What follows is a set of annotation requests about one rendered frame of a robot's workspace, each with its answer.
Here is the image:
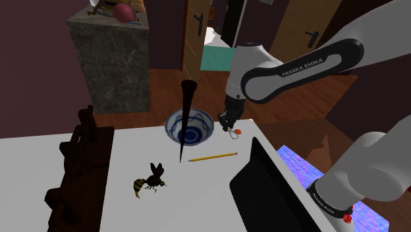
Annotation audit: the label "blue and white bowl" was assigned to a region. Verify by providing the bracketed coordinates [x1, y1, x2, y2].
[164, 107, 215, 147]

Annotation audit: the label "tall dark thin cone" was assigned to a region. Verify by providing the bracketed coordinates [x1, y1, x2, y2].
[178, 79, 199, 164]

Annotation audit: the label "yellow pencil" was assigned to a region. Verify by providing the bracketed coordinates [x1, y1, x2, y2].
[187, 152, 238, 163]

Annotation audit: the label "purple patterned robot stand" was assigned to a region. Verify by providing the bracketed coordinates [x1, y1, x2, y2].
[276, 144, 391, 232]

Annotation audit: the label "black tablet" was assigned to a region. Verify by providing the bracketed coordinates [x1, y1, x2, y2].
[229, 136, 322, 232]

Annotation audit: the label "black and yellow wasp figure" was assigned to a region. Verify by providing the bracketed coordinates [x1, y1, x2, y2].
[133, 161, 168, 200]

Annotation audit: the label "grey marble cabinet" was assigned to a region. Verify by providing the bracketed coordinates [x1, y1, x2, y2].
[66, 0, 151, 115]

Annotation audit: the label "dark brown carved wooden object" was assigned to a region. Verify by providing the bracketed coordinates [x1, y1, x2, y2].
[43, 104, 115, 232]

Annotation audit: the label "wooden door with black handle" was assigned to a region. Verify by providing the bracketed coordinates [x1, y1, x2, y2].
[181, 0, 211, 82]
[269, 0, 343, 64]

